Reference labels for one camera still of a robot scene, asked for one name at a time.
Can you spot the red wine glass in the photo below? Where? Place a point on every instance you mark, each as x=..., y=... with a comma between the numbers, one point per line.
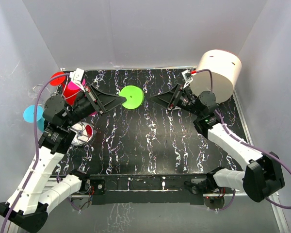
x=62, y=82

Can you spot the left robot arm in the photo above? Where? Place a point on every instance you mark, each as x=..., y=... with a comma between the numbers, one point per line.
x=29, y=206

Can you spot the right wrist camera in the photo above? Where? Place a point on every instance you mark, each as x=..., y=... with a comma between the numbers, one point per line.
x=188, y=76

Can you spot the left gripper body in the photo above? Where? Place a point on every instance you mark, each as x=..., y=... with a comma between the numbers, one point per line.
x=83, y=108

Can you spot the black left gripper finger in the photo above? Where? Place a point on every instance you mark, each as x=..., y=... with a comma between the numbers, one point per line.
x=107, y=103
x=99, y=92

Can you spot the magenta wine glass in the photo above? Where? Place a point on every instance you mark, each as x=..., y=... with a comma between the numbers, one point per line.
x=72, y=89

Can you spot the green wine glass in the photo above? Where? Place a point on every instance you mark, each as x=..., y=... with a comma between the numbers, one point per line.
x=134, y=96

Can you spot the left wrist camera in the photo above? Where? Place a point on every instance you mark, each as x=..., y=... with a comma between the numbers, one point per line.
x=77, y=76

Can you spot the chrome wine glass rack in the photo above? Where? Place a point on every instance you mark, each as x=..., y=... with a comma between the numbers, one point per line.
x=84, y=131

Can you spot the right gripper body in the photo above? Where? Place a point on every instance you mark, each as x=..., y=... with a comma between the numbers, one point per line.
x=185, y=101

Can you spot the blue wine glass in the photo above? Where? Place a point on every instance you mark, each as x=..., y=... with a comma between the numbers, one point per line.
x=28, y=116

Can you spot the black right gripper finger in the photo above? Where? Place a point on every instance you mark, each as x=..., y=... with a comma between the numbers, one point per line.
x=168, y=96
x=162, y=103

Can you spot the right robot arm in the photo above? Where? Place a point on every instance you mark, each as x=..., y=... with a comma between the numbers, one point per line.
x=261, y=174

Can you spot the white cylindrical container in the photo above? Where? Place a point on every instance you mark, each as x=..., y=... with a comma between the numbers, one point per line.
x=225, y=68

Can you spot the black front mounting rail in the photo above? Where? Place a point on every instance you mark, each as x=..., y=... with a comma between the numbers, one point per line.
x=176, y=188

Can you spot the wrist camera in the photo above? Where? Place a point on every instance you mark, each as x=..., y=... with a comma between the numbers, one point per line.
x=188, y=76
x=77, y=76

